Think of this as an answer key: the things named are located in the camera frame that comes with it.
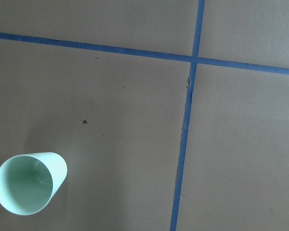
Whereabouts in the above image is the pale green cup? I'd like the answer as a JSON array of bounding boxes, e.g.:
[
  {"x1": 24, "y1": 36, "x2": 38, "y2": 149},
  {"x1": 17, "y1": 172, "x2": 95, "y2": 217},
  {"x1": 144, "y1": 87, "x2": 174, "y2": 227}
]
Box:
[{"x1": 0, "y1": 152, "x2": 67, "y2": 216}]

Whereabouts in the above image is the long blue tape strip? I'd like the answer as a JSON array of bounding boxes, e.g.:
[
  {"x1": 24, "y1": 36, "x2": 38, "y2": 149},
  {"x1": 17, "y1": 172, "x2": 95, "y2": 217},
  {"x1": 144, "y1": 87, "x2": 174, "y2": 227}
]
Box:
[{"x1": 170, "y1": 0, "x2": 206, "y2": 231}]

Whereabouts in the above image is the crossing blue tape strip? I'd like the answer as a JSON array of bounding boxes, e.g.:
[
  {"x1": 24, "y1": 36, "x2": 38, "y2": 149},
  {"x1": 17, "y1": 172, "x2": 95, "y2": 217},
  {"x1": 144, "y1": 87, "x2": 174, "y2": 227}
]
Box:
[{"x1": 0, "y1": 32, "x2": 289, "y2": 75}]

